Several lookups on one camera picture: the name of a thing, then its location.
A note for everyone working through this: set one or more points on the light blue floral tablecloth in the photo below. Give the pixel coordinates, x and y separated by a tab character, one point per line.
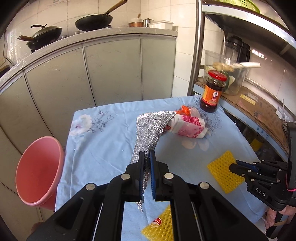
103	140

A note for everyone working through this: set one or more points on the black wok with lid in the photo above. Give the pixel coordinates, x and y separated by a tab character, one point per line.
46	35

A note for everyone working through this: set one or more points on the pink plastic trash bucket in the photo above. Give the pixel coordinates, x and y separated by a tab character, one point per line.
39	171

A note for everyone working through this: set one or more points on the metal storage rack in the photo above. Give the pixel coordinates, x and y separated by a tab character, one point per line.
271	47

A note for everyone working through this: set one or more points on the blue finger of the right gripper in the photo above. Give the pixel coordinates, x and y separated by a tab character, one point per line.
240	171
249	166

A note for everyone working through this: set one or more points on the white rectangular box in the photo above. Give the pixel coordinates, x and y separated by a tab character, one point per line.
166	25

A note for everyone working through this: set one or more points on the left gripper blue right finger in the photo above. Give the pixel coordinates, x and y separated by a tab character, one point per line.
152	159

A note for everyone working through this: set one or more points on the small steel pot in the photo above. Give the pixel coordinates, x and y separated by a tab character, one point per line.
147	22

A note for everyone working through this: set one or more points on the copper pot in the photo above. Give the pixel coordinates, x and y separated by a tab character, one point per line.
136	24

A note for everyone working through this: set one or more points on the clear container with vegetables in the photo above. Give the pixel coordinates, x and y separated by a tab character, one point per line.
229	74

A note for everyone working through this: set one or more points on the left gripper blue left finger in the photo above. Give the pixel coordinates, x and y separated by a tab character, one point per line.
140	176

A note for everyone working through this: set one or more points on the yellow mesh sponge with label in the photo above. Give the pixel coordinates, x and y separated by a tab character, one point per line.
161	228

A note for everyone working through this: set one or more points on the person's right hand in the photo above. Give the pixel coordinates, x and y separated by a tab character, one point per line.
271	215

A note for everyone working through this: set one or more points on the pink white floral packet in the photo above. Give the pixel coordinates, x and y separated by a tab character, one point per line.
191	127

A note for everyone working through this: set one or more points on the black wok wooden handle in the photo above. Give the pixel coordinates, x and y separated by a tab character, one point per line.
98	21

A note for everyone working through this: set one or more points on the orange wrapper piece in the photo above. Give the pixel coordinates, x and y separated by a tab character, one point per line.
184	110

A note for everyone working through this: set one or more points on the grey kitchen cabinet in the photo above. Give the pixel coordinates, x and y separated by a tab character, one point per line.
40	94

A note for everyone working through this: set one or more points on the black blender jug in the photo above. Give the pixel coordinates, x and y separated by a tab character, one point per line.
236	49

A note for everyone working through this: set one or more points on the green plastic basket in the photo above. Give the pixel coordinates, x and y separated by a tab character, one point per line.
243	3

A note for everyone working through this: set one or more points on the chili sauce jar red lid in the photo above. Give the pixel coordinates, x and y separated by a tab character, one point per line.
215	83

